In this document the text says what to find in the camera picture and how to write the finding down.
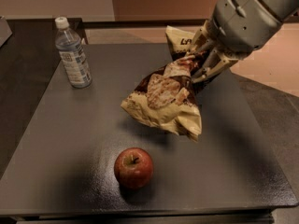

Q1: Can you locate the clear plastic water bottle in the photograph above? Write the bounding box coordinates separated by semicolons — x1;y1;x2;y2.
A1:
55;17;92;88

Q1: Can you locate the brown chip bag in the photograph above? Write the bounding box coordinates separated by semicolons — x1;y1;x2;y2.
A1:
121;27;208;141

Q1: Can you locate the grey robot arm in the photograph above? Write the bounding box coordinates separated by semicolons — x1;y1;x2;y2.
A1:
191;0;299;83

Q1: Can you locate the red apple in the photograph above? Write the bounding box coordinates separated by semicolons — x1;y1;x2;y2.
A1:
114;147;153;189

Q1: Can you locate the grey object at left edge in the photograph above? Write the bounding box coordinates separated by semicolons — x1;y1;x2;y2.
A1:
0;16;12;47

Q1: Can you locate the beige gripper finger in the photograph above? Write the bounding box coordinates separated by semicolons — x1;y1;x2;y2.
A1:
192;48;238;83
187;24;215;55

